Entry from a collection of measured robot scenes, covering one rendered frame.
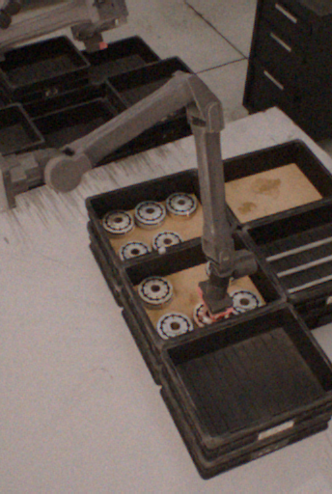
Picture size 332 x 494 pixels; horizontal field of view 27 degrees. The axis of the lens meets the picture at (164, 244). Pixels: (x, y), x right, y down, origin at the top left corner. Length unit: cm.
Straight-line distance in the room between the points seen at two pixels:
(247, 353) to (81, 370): 49
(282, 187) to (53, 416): 108
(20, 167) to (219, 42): 329
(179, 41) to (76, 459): 323
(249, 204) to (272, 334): 52
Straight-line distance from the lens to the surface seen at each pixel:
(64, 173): 151
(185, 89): 161
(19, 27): 185
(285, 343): 201
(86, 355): 210
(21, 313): 222
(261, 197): 238
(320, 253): 225
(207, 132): 166
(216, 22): 487
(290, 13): 339
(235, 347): 198
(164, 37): 469
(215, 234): 176
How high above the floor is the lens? 247
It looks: 49 degrees down
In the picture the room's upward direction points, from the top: 3 degrees clockwise
